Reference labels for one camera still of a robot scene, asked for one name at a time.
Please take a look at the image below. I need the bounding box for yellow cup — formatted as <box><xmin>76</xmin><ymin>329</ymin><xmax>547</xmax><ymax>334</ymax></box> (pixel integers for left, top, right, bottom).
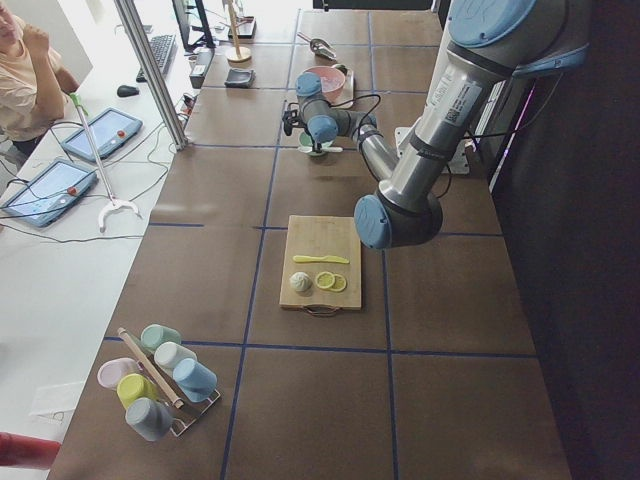
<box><xmin>116</xmin><ymin>373</ymin><xmax>158</xmax><ymax>409</ymax></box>

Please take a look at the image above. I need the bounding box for white reacher grabber tool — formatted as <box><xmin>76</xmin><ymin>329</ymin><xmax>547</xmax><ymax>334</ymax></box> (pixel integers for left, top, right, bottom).
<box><xmin>70</xmin><ymin>93</ymin><xmax>141</xmax><ymax>233</ymax></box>

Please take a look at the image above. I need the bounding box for blue cup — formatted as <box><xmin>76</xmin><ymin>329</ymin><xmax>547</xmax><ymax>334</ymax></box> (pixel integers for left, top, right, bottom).
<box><xmin>172</xmin><ymin>358</ymin><xmax>218</xmax><ymax>403</ymax></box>

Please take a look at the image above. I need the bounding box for pink cup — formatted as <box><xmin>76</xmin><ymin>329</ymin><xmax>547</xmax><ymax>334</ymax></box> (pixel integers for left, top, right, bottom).
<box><xmin>96</xmin><ymin>357</ymin><xmax>139</xmax><ymax>390</ymax></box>

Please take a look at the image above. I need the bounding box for aluminium frame post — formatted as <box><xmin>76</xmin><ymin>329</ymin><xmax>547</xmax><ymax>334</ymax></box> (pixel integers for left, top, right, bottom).
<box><xmin>114</xmin><ymin>0</ymin><xmax>188</xmax><ymax>151</ymax></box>

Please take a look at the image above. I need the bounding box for near teach pendant tablet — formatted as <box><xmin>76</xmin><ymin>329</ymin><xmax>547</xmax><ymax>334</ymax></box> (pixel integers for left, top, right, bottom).
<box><xmin>1</xmin><ymin>158</ymin><xmax>97</xmax><ymax>228</ymax></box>

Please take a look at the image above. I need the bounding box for teach pendant tablet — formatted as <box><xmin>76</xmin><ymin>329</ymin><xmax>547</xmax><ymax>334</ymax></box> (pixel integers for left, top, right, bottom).
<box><xmin>1</xmin><ymin>158</ymin><xmax>97</xmax><ymax>228</ymax></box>
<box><xmin>61</xmin><ymin>108</ymin><xmax>143</xmax><ymax>163</ymax></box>

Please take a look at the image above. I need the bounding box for cream plastic tray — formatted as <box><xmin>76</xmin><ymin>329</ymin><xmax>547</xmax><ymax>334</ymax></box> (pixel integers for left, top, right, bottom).
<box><xmin>333</xmin><ymin>69</ymin><xmax>355</xmax><ymax>109</ymax></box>

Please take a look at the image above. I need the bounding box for green cup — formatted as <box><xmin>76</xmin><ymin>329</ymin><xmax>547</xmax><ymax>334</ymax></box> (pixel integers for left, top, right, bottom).
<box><xmin>140</xmin><ymin>324</ymin><xmax>182</xmax><ymax>353</ymax></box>

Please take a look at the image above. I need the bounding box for black keyboard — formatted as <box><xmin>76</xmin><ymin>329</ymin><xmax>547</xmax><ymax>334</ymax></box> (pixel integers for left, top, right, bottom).
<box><xmin>148</xmin><ymin>34</ymin><xmax>177</xmax><ymax>77</ymax></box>

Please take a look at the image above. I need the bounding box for pile of clear ice cubes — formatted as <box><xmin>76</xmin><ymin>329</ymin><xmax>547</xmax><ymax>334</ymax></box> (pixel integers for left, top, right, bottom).
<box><xmin>320</xmin><ymin>77</ymin><xmax>344</xmax><ymax>96</ymax></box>

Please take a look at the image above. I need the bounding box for white cup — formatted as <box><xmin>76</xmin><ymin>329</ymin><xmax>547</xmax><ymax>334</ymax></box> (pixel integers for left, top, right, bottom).
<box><xmin>154</xmin><ymin>341</ymin><xmax>197</xmax><ymax>371</ymax></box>

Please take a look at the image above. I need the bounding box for white steamed bun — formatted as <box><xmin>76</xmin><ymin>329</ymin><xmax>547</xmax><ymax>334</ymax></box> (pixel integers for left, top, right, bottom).
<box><xmin>289</xmin><ymin>271</ymin><xmax>313</xmax><ymax>296</ymax></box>

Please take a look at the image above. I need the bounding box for pink bowl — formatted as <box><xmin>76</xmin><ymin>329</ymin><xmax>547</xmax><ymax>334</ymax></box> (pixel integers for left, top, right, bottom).
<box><xmin>305</xmin><ymin>66</ymin><xmax>346</xmax><ymax>104</ymax></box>

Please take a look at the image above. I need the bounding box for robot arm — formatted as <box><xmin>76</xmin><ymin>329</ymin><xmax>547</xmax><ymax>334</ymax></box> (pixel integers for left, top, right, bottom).
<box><xmin>282</xmin><ymin>1</ymin><xmax>592</xmax><ymax>249</ymax></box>

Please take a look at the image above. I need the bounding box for wooden rack rod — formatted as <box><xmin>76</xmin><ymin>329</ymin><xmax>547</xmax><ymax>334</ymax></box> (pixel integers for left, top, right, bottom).
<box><xmin>117</xmin><ymin>328</ymin><xmax>185</xmax><ymax>409</ymax></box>

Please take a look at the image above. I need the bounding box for steel ice scoop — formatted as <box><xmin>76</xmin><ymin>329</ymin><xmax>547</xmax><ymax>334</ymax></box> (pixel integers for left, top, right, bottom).
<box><xmin>297</xmin><ymin>31</ymin><xmax>337</xmax><ymax>61</ymax></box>

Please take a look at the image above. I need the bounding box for person in peach shirt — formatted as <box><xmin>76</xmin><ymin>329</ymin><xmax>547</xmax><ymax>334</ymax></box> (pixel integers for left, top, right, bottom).
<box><xmin>1</xmin><ymin>3</ymin><xmax>79</xmax><ymax>157</ymax></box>

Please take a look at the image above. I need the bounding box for white wire cup rack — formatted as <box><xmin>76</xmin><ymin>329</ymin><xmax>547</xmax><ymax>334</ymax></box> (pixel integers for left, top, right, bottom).
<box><xmin>156</xmin><ymin>382</ymin><xmax>221</xmax><ymax>437</ymax></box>

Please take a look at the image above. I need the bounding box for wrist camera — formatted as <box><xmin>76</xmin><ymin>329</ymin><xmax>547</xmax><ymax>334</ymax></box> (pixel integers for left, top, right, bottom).
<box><xmin>282</xmin><ymin>109</ymin><xmax>300</xmax><ymax>136</ymax></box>

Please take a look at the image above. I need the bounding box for red object at edge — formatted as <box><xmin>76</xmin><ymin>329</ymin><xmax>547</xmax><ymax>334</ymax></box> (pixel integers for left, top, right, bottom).
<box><xmin>1</xmin><ymin>432</ymin><xmax>62</xmax><ymax>470</ymax></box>

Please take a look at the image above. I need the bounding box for folded grey cloth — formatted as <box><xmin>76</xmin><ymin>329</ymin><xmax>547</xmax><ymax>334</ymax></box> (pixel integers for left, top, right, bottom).
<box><xmin>224</xmin><ymin>68</ymin><xmax>255</xmax><ymax>89</ymax></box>

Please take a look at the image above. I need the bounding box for black framed box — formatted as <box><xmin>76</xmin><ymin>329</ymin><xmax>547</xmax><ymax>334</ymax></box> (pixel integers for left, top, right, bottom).
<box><xmin>236</xmin><ymin>16</ymin><xmax>257</xmax><ymax>39</ymax></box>

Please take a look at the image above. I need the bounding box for yellow plastic knife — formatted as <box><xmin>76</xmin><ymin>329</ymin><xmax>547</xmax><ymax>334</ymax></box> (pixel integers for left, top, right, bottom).
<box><xmin>292</xmin><ymin>255</ymin><xmax>350</xmax><ymax>265</ymax></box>

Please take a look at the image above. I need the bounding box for green bowl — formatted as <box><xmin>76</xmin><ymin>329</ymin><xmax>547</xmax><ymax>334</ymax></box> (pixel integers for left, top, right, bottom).
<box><xmin>298</xmin><ymin>131</ymin><xmax>332</xmax><ymax>157</ymax></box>

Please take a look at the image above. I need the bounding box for wooden stand with round base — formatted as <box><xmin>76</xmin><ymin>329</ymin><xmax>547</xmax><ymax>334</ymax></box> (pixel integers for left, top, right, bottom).
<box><xmin>224</xmin><ymin>0</ymin><xmax>252</xmax><ymax>64</ymax></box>

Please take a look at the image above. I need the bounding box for black computer mouse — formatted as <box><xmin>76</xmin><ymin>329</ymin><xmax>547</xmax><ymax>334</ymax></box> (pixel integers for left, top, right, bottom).
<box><xmin>116</xmin><ymin>85</ymin><xmax>140</xmax><ymax>98</ymax></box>

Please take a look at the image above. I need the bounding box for bamboo cutting board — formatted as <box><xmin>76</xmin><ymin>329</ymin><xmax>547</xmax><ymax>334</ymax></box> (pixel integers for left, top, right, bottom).
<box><xmin>279</xmin><ymin>215</ymin><xmax>362</xmax><ymax>310</ymax></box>

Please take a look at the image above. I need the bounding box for grey cup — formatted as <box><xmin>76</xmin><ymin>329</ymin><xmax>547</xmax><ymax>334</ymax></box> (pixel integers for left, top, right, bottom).
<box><xmin>125</xmin><ymin>397</ymin><xmax>173</xmax><ymax>442</ymax></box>

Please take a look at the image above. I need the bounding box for white mounting column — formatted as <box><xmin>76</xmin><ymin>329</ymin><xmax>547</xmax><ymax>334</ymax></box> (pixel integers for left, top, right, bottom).
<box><xmin>394</xmin><ymin>127</ymin><xmax>470</xmax><ymax>175</ymax></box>

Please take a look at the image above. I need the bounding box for far teach pendant tablet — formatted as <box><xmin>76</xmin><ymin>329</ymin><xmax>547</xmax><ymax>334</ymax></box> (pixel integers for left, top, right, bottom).
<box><xmin>61</xmin><ymin>108</ymin><xmax>143</xmax><ymax>163</ymax></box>

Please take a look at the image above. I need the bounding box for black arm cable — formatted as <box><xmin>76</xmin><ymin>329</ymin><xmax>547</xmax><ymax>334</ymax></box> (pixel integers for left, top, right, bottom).
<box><xmin>329</xmin><ymin>93</ymin><xmax>384</xmax><ymax>146</ymax></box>

